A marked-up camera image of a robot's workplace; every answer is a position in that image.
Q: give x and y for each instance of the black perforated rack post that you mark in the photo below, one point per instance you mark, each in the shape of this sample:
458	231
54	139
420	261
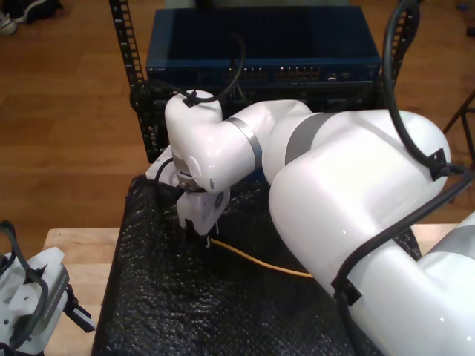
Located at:
402	37
128	44

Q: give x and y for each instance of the blue network switch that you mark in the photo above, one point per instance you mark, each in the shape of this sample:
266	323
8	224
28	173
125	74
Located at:
297	37

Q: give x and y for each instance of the black rack server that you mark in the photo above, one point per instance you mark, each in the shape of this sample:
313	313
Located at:
334	98

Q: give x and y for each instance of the small blue object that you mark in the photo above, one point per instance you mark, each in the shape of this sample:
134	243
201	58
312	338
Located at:
462	6

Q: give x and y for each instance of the black bubble mat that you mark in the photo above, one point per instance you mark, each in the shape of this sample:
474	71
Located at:
185	296

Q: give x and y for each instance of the white sneaker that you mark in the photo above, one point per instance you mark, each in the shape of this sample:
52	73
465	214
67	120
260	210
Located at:
5	24

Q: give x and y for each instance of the dark red chair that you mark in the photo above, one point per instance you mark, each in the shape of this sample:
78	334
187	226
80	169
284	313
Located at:
460	111

